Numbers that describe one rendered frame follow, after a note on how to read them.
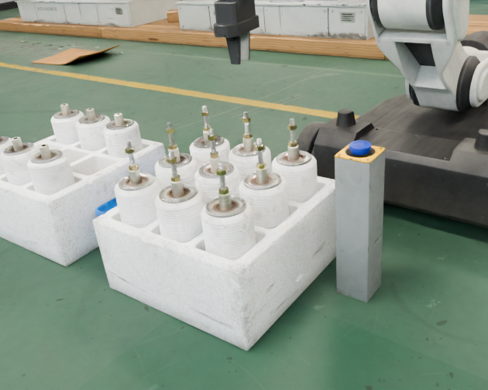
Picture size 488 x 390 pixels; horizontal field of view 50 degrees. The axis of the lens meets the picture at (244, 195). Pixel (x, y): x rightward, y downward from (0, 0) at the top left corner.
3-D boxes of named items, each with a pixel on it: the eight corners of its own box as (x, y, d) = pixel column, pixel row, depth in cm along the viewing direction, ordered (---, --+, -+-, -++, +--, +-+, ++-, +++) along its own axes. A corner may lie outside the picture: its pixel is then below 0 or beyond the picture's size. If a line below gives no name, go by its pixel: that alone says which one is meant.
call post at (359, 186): (351, 275, 115) (351, 143, 101) (381, 284, 111) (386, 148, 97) (335, 292, 110) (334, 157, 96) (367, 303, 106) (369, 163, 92)
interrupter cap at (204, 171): (190, 174, 110) (190, 171, 110) (216, 161, 115) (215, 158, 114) (216, 183, 105) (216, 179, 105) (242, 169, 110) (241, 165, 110)
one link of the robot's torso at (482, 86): (429, 87, 158) (432, 42, 152) (500, 94, 146) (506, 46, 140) (400, 107, 144) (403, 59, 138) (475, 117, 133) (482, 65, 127)
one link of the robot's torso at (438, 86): (424, 70, 152) (376, -50, 114) (497, 76, 140) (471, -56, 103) (407, 117, 149) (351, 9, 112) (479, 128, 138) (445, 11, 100)
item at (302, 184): (328, 232, 118) (325, 159, 110) (293, 247, 114) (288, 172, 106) (302, 216, 126) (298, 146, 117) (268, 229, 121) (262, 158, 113)
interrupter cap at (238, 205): (217, 224, 91) (217, 220, 90) (198, 207, 97) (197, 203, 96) (254, 210, 94) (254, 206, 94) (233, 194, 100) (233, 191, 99)
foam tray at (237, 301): (216, 211, 146) (208, 152, 138) (344, 248, 124) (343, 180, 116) (109, 288, 119) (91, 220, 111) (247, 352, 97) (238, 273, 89)
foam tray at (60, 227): (89, 175, 177) (77, 124, 168) (174, 199, 155) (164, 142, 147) (-18, 229, 150) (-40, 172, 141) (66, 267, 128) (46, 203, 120)
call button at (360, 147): (355, 148, 99) (355, 138, 98) (375, 152, 96) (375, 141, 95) (345, 156, 96) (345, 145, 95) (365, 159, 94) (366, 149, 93)
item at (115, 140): (133, 174, 157) (121, 117, 148) (156, 180, 151) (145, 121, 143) (108, 187, 150) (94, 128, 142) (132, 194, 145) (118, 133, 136)
